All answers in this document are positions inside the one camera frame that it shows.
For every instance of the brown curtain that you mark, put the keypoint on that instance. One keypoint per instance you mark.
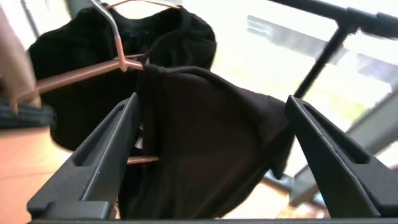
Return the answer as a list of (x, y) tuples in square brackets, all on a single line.
[(15, 62)]

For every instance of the black garment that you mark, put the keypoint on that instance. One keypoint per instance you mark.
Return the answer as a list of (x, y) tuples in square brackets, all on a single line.
[(211, 140)]

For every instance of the black clothes rack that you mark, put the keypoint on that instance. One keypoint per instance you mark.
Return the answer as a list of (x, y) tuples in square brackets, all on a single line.
[(323, 59)]

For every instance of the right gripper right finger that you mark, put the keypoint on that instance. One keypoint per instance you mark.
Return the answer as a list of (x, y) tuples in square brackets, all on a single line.
[(357, 193)]

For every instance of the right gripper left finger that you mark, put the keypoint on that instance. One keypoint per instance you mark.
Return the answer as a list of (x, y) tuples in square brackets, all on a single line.
[(62, 193)]

